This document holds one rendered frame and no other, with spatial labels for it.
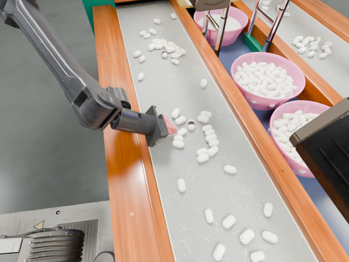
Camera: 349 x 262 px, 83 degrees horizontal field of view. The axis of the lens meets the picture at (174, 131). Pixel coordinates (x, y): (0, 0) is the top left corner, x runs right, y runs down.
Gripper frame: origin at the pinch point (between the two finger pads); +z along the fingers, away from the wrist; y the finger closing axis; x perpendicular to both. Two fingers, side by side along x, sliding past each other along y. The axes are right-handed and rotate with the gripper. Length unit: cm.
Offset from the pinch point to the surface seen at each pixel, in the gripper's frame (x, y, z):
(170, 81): -1.5, 23.6, 5.9
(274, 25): -39, 33, 35
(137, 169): 7.5, -9.5, -10.7
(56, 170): 105, 40, -5
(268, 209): -10.3, -28.3, 10.9
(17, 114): 127, 100, -29
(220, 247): -1.5, -32.3, -0.1
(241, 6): -35, 66, 45
